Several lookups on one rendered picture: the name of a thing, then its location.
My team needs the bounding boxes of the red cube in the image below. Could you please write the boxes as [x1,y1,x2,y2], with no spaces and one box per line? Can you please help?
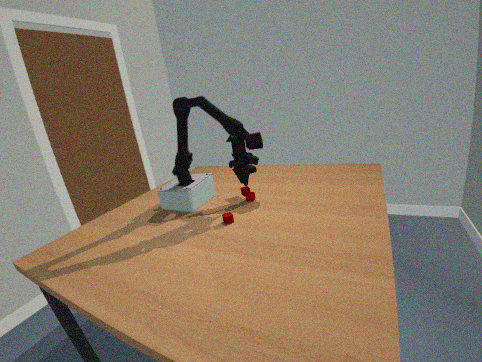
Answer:
[246,192,256,202]
[222,212,234,225]
[241,186,251,197]

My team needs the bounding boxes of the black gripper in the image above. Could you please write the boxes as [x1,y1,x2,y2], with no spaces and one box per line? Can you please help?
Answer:
[229,150,257,186]

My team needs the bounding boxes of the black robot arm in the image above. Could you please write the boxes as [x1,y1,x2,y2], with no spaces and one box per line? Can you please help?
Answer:
[172,96,263,187]

